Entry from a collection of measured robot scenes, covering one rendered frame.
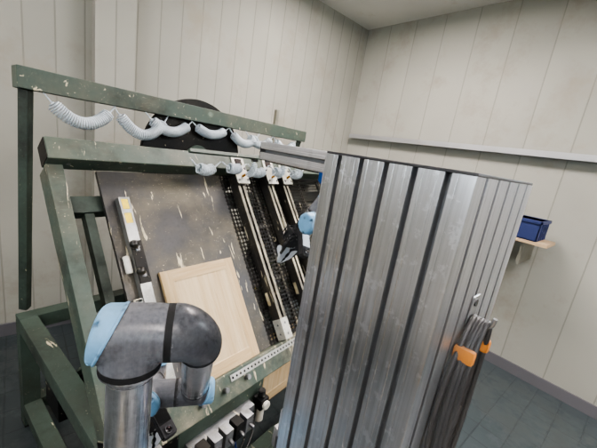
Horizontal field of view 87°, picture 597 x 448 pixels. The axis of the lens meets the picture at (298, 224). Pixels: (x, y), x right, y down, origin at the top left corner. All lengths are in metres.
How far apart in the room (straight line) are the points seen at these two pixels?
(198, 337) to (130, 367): 0.13
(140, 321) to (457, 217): 0.56
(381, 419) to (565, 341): 3.77
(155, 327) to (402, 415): 0.45
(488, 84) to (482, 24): 0.68
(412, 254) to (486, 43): 4.24
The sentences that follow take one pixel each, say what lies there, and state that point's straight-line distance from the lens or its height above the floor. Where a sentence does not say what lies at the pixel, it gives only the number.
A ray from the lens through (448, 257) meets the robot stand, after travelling 0.44.
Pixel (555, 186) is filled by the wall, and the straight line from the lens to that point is 4.07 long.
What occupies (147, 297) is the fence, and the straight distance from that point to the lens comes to 1.60.
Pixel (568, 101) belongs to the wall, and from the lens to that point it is 4.18.
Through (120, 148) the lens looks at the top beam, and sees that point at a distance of 1.76.
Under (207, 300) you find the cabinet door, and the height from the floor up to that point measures 1.19.
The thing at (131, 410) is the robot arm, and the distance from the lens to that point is 0.78.
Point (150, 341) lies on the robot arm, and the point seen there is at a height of 1.64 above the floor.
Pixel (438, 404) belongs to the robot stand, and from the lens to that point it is 0.59.
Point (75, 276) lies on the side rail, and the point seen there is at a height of 1.41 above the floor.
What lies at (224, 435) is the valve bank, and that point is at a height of 0.75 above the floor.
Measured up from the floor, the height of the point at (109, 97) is 2.14.
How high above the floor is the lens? 2.02
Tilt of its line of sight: 13 degrees down
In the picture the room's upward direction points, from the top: 9 degrees clockwise
